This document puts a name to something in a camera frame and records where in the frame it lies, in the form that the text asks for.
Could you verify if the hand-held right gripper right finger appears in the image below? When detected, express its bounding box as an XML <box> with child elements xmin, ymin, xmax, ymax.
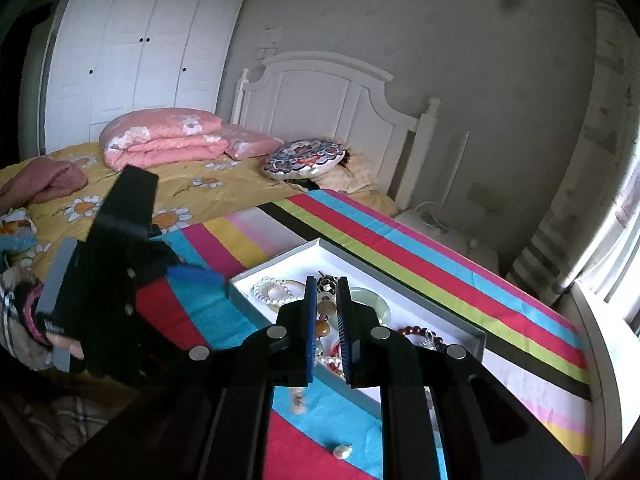
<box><xmin>336</xmin><ymin>276</ymin><xmax>586</xmax><ymax>480</ymax></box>

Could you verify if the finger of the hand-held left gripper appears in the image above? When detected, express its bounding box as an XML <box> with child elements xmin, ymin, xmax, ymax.
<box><xmin>131</xmin><ymin>241</ymin><xmax>226</xmax><ymax>287</ymax></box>
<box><xmin>130</xmin><ymin>304</ymin><xmax>209</xmax><ymax>387</ymax></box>

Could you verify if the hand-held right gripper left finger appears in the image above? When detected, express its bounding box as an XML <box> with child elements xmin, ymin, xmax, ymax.
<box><xmin>57</xmin><ymin>276</ymin><xmax>319</xmax><ymax>480</ymax></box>

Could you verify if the amber stone bead bracelet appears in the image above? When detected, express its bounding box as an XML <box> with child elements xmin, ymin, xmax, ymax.
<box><xmin>315</xmin><ymin>294</ymin><xmax>342</xmax><ymax>343</ymax></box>

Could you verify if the pale green jade bangle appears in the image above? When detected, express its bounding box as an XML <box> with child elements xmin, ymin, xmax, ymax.
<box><xmin>349</xmin><ymin>286</ymin><xmax>397</xmax><ymax>327</ymax></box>

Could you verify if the white shallow box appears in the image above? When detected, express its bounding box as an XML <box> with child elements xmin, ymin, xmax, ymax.
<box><xmin>229</xmin><ymin>237</ymin><xmax>487</xmax><ymax>408</ymax></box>

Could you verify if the person's left hand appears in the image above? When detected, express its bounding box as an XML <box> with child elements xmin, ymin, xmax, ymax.
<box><xmin>46</xmin><ymin>334</ymin><xmax>87</xmax><ymax>362</ymax></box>

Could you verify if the striped colourful blanket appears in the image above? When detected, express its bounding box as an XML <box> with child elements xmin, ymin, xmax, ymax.
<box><xmin>135</xmin><ymin>190</ymin><xmax>592</xmax><ymax>480</ymax></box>

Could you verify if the pink cloth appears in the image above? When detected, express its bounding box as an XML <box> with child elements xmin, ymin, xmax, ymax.
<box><xmin>0</xmin><ymin>156</ymin><xmax>89</xmax><ymax>207</ymax></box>

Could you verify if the plaid clothing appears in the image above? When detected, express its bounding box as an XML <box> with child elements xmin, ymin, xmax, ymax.
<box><xmin>0</xmin><ymin>371</ymin><xmax>128</xmax><ymax>463</ymax></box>

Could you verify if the white bedside cabinet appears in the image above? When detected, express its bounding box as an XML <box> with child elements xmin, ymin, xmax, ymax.
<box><xmin>394</xmin><ymin>207</ymin><xmax>502</xmax><ymax>273</ymax></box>

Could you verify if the pink floral quilt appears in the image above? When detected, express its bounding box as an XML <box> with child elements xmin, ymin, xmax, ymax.
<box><xmin>99</xmin><ymin>108</ymin><xmax>229</xmax><ymax>171</ymax></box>

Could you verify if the pink floral pillow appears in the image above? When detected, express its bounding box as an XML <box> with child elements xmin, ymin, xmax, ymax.
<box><xmin>220</xmin><ymin>125</ymin><xmax>285</xmax><ymax>161</ymax></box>

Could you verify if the beige plush blanket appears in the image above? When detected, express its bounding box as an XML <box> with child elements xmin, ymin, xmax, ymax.
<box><xmin>320</xmin><ymin>147</ymin><xmax>384</xmax><ymax>194</ymax></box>

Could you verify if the round patterned cushion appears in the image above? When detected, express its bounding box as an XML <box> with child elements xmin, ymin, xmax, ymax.
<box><xmin>263</xmin><ymin>139</ymin><xmax>349</xmax><ymax>180</ymax></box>

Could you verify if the white pole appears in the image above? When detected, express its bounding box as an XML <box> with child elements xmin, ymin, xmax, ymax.
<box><xmin>440</xmin><ymin>131</ymin><xmax>471</xmax><ymax>222</ymax></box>

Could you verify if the white bed headboard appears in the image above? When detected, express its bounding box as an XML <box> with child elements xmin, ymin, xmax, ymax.
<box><xmin>231</xmin><ymin>51</ymin><xmax>442</xmax><ymax>199</ymax></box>

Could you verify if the white wardrobe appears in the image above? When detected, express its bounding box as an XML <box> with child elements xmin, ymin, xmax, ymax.
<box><xmin>42</xmin><ymin>0</ymin><xmax>252</xmax><ymax>154</ymax></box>

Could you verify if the sailboat print curtain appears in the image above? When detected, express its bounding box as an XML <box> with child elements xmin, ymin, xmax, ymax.
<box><xmin>506</xmin><ymin>0</ymin><xmax>640</xmax><ymax>307</ymax></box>

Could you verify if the white window sill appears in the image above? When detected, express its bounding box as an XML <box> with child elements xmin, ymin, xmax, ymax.
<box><xmin>567</xmin><ymin>260</ymin><xmax>640</xmax><ymax>463</ymax></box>

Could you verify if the red coral bead bracelet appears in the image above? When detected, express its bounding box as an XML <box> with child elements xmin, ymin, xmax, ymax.
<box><xmin>327</xmin><ymin>340</ymin><xmax>347</xmax><ymax>379</ymax></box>

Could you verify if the white pearl bracelet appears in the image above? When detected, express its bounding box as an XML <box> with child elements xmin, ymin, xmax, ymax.
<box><xmin>252</xmin><ymin>277</ymin><xmax>307</xmax><ymax>309</ymax></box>

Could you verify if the dark red bead bracelet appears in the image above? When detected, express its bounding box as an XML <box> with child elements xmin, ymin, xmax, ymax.
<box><xmin>397</xmin><ymin>326</ymin><xmax>447</xmax><ymax>354</ymax></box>

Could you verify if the white cable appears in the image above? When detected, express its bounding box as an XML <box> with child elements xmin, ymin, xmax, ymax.
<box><xmin>416</xmin><ymin>202</ymin><xmax>452</xmax><ymax>232</ymax></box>

